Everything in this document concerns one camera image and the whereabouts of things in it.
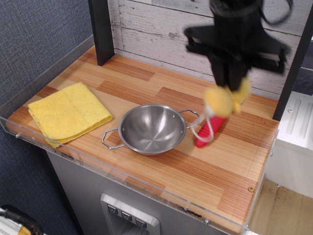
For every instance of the white toy sink unit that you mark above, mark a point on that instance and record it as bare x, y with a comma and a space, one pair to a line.
290, 163

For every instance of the grey toy fridge cabinet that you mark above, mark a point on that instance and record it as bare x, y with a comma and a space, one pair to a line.
83, 188

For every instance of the black vertical post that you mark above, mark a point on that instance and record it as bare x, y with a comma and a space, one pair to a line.
102, 31
295, 67

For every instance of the black vertical post left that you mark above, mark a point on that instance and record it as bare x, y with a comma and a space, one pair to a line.
102, 31

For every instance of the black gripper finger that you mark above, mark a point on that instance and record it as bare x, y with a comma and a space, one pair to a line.
220, 70
239, 70

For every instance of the folded yellow cloth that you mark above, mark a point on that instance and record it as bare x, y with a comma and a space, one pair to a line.
68, 114

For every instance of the black vertical post right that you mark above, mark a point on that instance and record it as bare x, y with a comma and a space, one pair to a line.
295, 67

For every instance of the silver dispenser button panel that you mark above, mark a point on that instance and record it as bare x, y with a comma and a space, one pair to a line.
124, 219

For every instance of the clear acrylic guard rail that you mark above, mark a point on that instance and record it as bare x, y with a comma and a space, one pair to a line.
208, 184

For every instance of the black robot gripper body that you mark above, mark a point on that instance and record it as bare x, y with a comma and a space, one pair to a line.
237, 36

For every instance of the yellow object bottom left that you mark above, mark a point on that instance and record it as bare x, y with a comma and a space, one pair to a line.
24, 231

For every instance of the silver metal bowl with handles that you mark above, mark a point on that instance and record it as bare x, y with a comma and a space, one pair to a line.
153, 129

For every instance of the yellow plush duck toy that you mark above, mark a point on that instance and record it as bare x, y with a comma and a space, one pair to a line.
222, 102

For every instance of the red handled metal fork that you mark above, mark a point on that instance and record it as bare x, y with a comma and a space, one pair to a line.
209, 130

